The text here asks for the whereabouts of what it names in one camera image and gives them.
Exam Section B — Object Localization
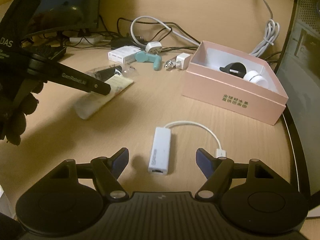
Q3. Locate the white ethernet adapter with cable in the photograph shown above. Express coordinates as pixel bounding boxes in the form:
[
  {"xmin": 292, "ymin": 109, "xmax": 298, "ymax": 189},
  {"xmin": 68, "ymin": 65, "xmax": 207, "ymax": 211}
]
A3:
[{"xmin": 148, "ymin": 120, "xmax": 226, "ymax": 175}]

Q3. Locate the teal plastic crank handle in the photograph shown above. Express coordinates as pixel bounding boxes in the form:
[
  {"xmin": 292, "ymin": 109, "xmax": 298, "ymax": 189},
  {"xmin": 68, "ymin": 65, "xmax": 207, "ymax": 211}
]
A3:
[{"xmin": 135, "ymin": 51, "xmax": 162, "ymax": 71}]

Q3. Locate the white square charger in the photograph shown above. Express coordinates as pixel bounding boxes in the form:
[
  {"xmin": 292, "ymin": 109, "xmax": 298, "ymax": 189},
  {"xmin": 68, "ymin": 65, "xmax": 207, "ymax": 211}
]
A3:
[{"xmin": 175, "ymin": 53, "xmax": 191, "ymax": 70}]

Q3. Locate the red silver car charger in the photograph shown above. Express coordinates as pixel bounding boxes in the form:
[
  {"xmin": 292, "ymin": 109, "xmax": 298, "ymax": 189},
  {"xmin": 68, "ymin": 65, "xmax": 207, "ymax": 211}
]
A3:
[{"xmin": 164, "ymin": 59, "xmax": 176, "ymax": 69}]

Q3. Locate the white round plug adapter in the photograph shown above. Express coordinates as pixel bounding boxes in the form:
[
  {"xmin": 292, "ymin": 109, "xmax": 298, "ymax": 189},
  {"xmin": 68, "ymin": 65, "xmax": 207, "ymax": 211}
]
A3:
[{"xmin": 145, "ymin": 41, "xmax": 163, "ymax": 54}]

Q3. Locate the clear bag with black part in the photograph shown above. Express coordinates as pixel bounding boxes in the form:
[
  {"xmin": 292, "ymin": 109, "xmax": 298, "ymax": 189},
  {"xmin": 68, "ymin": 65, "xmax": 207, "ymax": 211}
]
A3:
[{"xmin": 85, "ymin": 64, "xmax": 139, "ymax": 81}]

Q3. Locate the black keyboard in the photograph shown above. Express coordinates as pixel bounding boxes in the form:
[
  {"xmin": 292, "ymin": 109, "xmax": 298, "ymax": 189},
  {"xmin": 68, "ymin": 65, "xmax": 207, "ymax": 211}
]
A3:
[{"xmin": 23, "ymin": 44, "xmax": 67, "ymax": 61}]

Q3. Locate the white power strip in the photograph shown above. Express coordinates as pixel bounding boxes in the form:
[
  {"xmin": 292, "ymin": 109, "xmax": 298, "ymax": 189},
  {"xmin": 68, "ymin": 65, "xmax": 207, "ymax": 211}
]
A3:
[{"xmin": 69, "ymin": 34, "xmax": 104, "ymax": 44}]

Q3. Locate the dark computer monitor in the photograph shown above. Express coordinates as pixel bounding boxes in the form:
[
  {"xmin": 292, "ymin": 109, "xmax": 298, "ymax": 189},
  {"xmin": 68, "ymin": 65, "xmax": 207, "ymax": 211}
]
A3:
[{"xmin": 26, "ymin": 0, "xmax": 100, "ymax": 37}]

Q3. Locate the small white product box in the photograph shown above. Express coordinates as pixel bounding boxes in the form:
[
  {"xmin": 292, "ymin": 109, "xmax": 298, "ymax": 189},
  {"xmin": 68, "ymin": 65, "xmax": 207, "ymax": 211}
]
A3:
[{"xmin": 107, "ymin": 46, "xmax": 141, "ymax": 64}]

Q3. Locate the pink cardboard box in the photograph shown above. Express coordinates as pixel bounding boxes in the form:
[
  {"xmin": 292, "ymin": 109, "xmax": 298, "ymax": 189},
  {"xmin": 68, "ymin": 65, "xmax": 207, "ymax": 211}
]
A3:
[{"xmin": 182, "ymin": 41, "xmax": 289, "ymax": 125}]

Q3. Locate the white round case in box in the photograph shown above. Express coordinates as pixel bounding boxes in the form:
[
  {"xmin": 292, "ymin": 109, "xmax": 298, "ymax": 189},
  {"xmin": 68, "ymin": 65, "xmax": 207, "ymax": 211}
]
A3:
[{"xmin": 244, "ymin": 70, "xmax": 268, "ymax": 89}]

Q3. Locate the black round object in box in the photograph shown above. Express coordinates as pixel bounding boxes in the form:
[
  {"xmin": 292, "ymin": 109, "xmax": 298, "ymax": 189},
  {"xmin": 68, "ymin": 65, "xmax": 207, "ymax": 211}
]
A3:
[{"xmin": 219, "ymin": 62, "xmax": 247, "ymax": 79}]

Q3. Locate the computer tower case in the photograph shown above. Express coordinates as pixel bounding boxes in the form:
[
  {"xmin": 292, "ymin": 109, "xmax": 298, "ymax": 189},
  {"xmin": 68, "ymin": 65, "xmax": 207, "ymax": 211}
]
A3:
[{"xmin": 277, "ymin": 0, "xmax": 319, "ymax": 194}]

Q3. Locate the black cables bundle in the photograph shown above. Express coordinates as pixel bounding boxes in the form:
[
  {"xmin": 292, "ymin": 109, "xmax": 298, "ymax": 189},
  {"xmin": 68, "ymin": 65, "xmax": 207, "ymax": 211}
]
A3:
[{"xmin": 22, "ymin": 15, "xmax": 201, "ymax": 55}]

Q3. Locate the white looped cable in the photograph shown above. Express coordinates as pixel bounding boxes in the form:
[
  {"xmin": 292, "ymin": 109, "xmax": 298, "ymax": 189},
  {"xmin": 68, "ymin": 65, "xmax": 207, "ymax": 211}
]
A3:
[{"xmin": 130, "ymin": 15, "xmax": 202, "ymax": 49}]

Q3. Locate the coiled white cable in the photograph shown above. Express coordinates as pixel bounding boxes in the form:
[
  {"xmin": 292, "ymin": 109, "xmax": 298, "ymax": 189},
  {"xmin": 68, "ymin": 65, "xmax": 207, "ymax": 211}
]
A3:
[{"xmin": 249, "ymin": 0, "xmax": 281, "ymax": 57}]

